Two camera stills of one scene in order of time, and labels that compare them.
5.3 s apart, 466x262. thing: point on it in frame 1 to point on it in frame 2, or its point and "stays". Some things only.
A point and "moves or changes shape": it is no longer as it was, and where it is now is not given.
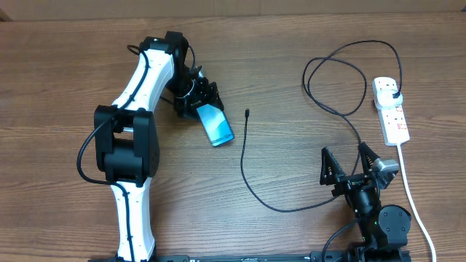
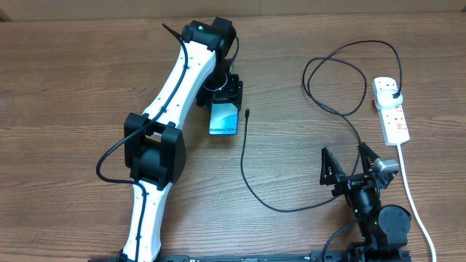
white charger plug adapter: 385,100 stays
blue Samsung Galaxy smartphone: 216,124 moves or changes shape
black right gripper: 346,182 stays
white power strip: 392,121 stays
